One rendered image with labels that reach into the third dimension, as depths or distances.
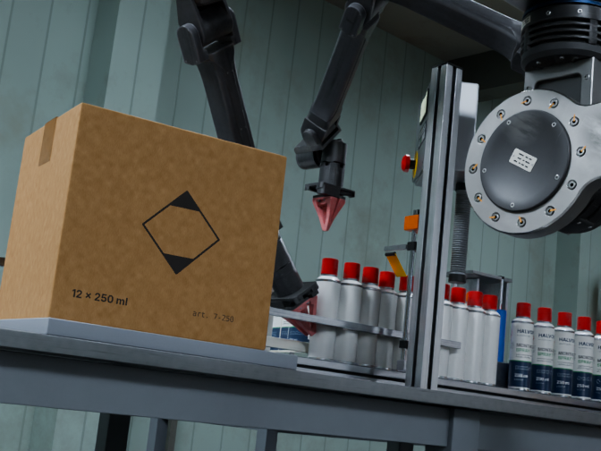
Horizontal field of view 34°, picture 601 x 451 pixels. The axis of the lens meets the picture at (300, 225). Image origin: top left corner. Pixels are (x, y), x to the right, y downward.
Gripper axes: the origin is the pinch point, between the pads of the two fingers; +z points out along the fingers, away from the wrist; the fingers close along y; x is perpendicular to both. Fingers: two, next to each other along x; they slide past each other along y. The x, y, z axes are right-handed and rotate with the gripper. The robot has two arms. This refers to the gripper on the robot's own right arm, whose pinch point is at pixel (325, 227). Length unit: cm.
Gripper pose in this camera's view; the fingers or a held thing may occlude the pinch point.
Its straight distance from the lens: 220.8
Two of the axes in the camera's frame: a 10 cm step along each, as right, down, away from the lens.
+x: 6.2, -0.7, -7.9
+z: -1.2, 9.8, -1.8
